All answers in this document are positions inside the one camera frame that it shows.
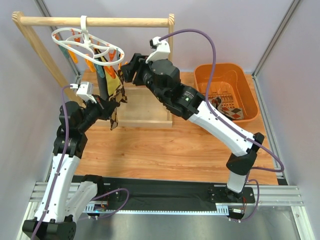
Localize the dark brown argyle sock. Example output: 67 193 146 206
107 69 129 131

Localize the grey black long sock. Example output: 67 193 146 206
96 73 109 100

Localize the white round clip hanger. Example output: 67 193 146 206
51 15 125 67

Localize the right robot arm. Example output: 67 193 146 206
120 53 265 194

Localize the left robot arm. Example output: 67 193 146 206
22 98 118 240

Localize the orange clothes peg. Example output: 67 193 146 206
103 66 116 79

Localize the wooden hanging rack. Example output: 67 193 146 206
11 11 175 129

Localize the orange plastic basket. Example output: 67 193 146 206
208 63 259 125

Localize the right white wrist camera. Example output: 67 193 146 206
145 36 171 63

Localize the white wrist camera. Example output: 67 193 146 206
70 81 97 104
145 36 171 63

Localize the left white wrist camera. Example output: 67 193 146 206
70 81 97 104

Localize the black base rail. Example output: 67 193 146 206
49 174 256 213

